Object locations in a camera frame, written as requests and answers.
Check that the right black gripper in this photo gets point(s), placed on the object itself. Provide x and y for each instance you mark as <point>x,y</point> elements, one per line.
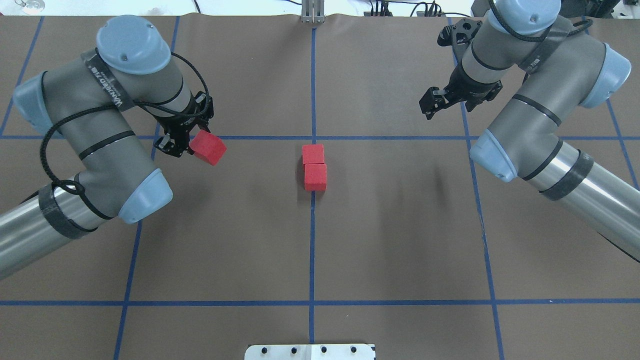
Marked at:
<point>469,86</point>

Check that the white pedestal base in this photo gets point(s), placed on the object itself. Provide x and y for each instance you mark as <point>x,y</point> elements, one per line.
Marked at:
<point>327,351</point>

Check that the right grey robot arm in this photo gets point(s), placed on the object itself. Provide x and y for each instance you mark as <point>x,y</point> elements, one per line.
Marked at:
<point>564,68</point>

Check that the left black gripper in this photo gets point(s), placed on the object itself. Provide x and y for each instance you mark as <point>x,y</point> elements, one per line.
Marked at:
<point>183,128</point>

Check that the red block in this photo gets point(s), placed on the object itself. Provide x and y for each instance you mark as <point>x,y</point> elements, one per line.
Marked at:
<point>207,147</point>
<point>313,154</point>

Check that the aluminium frame post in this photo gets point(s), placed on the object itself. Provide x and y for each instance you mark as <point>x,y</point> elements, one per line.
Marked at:
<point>312,11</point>

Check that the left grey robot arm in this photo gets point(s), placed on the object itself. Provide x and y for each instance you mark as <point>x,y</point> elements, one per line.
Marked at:
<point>98,169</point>

